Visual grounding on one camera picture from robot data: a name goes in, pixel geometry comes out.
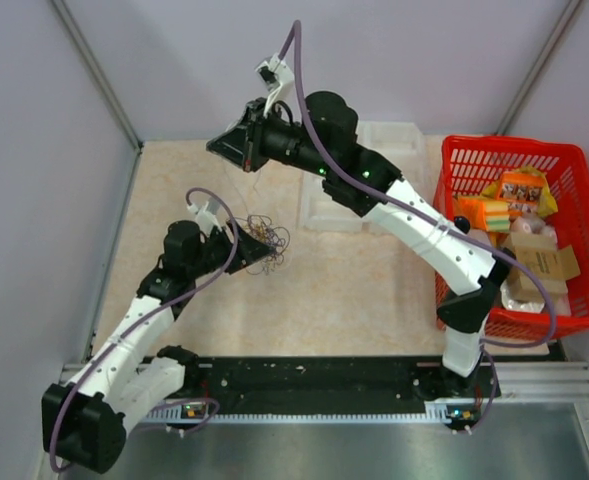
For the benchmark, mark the pink wrapped roll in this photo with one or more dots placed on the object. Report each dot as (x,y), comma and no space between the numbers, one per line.
(532,224)

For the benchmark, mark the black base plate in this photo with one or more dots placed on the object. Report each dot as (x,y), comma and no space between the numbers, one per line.
(333,385)

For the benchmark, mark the right corner aluminium post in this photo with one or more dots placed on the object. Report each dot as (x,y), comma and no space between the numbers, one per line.
(560,30)

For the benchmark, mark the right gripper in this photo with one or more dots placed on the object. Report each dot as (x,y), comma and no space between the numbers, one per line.
(243,145)

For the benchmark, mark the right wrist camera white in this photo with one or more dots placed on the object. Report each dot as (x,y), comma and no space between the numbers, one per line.
(278,79)

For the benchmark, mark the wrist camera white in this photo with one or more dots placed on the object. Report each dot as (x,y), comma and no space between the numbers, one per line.
(205,216)
(278,79)

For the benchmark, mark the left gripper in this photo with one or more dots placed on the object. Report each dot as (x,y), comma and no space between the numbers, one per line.
(248,248)

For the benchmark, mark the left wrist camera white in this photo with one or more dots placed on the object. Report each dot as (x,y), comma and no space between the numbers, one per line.
(205,216)

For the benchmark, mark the black round ball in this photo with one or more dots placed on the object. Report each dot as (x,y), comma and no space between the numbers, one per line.
(462,223)

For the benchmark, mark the orange snack package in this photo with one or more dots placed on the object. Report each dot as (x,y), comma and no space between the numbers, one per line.
(520,191)

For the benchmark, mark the corner aluminium post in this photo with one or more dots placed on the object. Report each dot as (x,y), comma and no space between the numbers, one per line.
(96,72)
(560,30)

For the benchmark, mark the red plastic basket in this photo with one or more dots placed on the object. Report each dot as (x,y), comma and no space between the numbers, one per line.
(470,164)

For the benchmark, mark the left corner aluminium post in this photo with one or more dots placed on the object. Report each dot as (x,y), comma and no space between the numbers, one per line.
(96,72)

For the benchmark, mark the orange sponge pack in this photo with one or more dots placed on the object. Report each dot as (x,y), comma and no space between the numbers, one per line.
(485,214)

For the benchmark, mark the brown cardboard box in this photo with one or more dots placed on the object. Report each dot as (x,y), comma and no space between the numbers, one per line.
(552,266)

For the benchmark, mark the white cable duct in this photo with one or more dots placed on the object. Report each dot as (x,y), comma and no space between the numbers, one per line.
(433,413)

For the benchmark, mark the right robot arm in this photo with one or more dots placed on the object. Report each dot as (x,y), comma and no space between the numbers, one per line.
(324,142)

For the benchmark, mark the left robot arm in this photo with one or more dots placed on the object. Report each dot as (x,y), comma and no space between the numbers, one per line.
(87,420)

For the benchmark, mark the yellow snack bag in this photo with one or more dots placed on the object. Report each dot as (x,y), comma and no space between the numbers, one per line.
(547,205)

